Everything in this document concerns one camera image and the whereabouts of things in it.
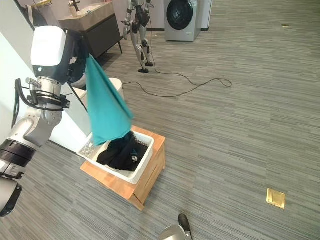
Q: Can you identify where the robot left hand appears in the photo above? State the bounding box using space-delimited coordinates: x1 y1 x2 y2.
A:
30 25 89 89

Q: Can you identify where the teal cloth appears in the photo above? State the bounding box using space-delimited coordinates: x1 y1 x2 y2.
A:
84 53 134 147

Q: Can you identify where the white laundry basket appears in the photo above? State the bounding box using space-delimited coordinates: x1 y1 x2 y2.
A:
78 129 155 185

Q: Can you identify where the wooden stand on cabinet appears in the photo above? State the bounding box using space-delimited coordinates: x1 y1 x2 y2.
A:
67 0 81 18

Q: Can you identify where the dark wooden cabinet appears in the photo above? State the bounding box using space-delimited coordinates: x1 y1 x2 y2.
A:
58 1 124 60

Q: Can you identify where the white round bin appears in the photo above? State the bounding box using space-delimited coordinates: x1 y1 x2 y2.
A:
108 77 125 101

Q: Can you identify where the silver humanoid robot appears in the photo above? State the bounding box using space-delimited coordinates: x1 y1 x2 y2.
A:
120 0 154 74

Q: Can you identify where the black printed garment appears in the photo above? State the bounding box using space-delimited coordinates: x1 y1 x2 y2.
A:
96 130 149 172

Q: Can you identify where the silver washing machine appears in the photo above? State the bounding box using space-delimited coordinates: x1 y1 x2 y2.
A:
164 0 203 42

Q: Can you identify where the wooden crate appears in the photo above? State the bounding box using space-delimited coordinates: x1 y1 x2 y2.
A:
79 125 167 211

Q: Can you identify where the brass floor socket plate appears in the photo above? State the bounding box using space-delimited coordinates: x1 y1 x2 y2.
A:
266 188 286 210

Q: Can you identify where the black floor cable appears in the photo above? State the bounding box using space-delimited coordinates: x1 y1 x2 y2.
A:
123 0 233 98

